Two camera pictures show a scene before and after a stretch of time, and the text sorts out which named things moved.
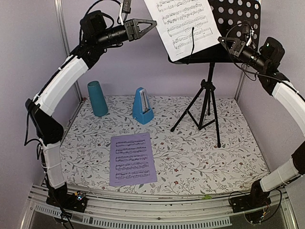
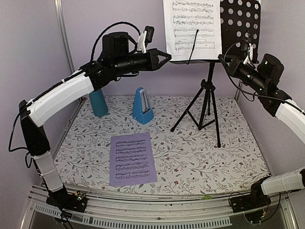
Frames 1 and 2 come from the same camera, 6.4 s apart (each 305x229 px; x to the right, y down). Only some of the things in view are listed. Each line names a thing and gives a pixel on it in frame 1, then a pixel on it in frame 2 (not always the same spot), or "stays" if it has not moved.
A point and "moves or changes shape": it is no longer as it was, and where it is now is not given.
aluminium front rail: (119, 209) stays
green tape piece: (207, 197) stays
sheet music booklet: (175, 20) moves or changes shape
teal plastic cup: (99, 104) stays
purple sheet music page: (131, 160) stays
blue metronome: (142, 111) stays
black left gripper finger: (138, 34) → (167, 56)
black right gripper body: (237, 51) → (235, 70)
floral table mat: (199, 145) stays
